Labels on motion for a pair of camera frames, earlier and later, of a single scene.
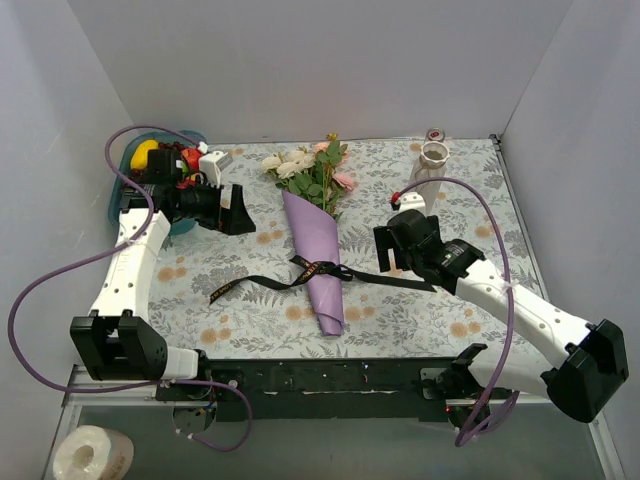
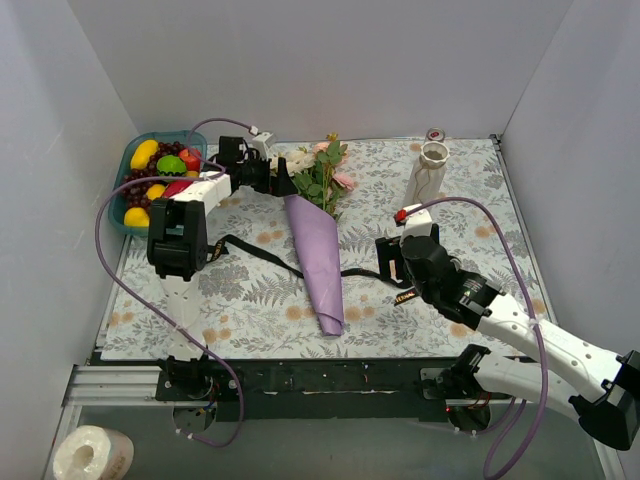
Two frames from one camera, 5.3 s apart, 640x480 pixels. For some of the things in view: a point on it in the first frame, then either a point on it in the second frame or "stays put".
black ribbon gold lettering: (301, 271) to (219, 248)
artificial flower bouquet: (315, 175) stays put
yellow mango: (139, 159) stays put
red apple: (192, 155) stays put
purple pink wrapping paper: (315, 236) stays put
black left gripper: (226, 208) to (273, 176)
